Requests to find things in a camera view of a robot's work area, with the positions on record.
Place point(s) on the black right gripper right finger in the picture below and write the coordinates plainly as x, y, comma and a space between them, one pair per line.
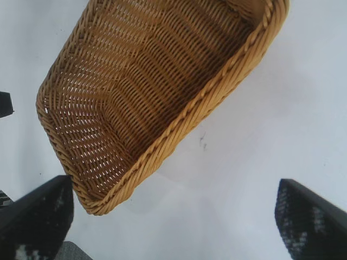
314, 224

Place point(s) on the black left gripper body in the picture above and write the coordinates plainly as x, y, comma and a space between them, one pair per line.
5, 104

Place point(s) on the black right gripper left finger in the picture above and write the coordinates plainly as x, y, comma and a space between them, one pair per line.
35, 224

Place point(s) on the tan woven wicker basket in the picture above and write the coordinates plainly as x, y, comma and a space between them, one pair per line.
151, 89

